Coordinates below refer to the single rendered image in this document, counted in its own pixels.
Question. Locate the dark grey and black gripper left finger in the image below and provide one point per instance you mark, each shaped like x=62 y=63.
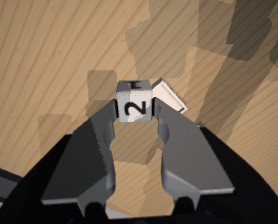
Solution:
x=76 y=171

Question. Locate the white rectangular tray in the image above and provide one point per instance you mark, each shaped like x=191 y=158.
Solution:
x=162 y=91

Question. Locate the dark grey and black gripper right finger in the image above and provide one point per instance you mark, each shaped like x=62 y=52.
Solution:
x=197 y=164

